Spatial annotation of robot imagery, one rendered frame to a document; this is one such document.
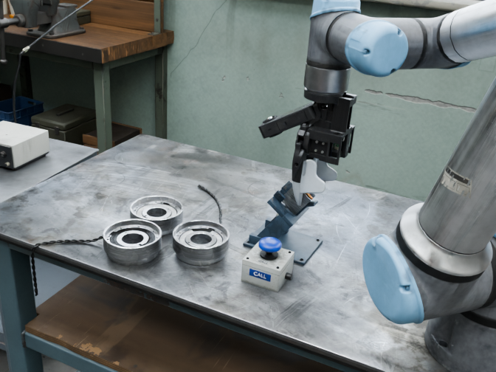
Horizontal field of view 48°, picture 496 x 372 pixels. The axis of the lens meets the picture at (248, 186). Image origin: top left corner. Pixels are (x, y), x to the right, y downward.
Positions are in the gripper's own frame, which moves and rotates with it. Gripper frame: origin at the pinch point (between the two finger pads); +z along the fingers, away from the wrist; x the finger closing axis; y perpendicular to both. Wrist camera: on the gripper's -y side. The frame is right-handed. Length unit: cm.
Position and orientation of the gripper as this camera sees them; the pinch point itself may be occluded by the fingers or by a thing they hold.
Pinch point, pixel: (301, 193)
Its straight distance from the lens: 103.5
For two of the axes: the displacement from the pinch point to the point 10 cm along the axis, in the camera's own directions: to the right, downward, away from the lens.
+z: -0.6, 9.0, 4.3
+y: 8.8, 2.5, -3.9
